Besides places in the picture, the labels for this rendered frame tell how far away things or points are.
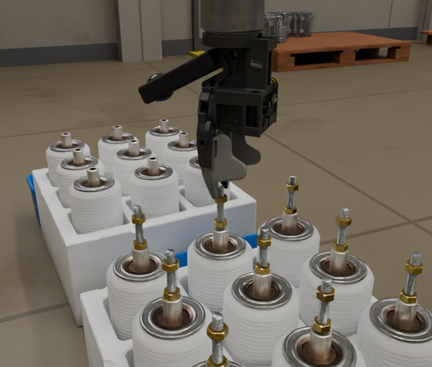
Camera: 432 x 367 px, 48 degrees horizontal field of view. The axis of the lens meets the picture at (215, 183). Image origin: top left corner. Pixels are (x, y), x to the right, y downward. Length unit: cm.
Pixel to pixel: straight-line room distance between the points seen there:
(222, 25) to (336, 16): 408
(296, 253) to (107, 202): 36
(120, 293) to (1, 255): 65
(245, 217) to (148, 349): 51
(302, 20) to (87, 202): 326
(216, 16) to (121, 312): 39
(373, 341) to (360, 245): 68
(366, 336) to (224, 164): 26
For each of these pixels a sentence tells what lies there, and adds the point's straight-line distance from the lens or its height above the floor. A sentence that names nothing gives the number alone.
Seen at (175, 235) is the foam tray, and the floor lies 15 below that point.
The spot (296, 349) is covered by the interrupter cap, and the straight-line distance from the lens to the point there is 54.
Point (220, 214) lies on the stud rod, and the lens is 68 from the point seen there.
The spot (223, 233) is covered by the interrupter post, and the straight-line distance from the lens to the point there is 69.
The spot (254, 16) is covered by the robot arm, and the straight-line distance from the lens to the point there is 58.
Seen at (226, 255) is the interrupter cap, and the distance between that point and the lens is 68.
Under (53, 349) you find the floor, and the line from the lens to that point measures 96.
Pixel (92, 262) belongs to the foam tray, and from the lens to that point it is 92.
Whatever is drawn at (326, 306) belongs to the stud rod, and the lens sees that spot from 51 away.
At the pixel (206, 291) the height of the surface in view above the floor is 20.
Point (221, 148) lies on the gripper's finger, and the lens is 61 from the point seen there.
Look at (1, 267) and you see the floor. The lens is 122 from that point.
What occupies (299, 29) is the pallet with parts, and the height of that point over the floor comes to 20.
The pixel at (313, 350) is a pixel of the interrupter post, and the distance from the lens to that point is 54.
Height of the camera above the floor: 62
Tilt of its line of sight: 24 degrees down
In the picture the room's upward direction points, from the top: straight up
